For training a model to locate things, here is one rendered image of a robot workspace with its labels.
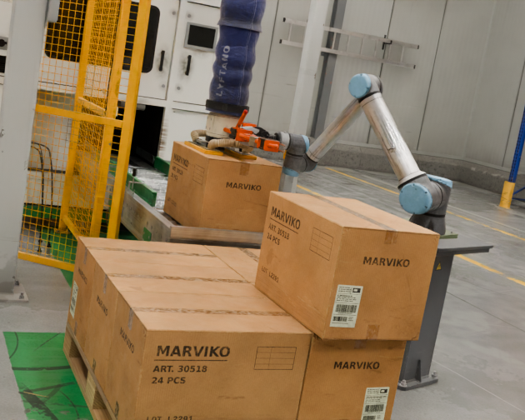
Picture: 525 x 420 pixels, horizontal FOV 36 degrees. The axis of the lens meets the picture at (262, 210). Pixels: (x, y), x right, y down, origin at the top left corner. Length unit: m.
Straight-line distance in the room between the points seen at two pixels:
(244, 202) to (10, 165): 1.24
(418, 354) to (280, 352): 1.47
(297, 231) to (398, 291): 0.43
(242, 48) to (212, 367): 1.96
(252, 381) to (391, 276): 0.60
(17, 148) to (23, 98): 0.26
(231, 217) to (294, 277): 1.13
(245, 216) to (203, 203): 0.24
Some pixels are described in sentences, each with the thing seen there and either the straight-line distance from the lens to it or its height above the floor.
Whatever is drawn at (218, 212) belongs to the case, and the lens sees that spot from 4.02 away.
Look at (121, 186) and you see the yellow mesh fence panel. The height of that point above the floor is 0.65.
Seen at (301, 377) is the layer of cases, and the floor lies 0.38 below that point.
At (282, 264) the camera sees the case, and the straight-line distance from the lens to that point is 3.07.
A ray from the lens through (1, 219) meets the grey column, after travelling 4.45.
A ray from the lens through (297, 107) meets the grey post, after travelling 7.16.
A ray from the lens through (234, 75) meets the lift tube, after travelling 4.18.
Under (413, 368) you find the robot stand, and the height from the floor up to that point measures 0.08.
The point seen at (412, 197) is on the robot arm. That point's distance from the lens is 3.82.
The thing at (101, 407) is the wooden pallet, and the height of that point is 0.03.
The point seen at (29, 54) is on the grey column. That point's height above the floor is 1.29.
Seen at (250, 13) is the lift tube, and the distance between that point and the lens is 4.19.
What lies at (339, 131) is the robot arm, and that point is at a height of 1.17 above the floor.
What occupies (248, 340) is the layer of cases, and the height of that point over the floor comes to 0.51.
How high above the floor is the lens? 1.39
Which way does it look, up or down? 9 degrees down
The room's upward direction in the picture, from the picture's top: 10 degrees clockwise
